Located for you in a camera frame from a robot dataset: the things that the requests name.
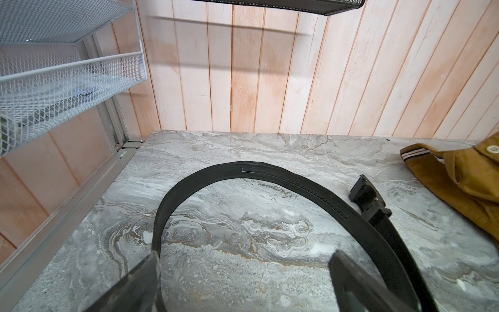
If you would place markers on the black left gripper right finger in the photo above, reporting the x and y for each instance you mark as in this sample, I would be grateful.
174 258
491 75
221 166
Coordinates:
356 290

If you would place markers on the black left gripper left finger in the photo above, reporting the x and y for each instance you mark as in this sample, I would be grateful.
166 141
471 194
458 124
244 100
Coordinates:
136 291

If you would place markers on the black leather belt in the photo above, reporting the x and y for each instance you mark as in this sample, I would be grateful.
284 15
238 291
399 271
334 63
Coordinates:
370 227

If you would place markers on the mustard yellow trousers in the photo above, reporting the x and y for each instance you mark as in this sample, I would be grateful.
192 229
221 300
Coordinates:
466 179

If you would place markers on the aluminium frame rails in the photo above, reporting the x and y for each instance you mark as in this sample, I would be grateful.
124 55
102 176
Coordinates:
49 185

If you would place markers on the white wire mesh shelf rack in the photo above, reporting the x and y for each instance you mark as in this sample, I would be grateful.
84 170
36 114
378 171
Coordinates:
44 80

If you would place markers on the black wire mesh basket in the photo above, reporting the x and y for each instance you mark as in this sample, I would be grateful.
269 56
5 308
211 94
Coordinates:
320 7

